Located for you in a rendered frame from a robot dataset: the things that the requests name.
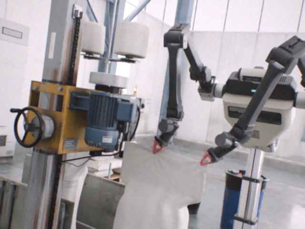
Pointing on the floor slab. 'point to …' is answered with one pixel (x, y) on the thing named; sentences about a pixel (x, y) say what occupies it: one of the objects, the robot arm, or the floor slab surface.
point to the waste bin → (229, 191)
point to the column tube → (49, 101)
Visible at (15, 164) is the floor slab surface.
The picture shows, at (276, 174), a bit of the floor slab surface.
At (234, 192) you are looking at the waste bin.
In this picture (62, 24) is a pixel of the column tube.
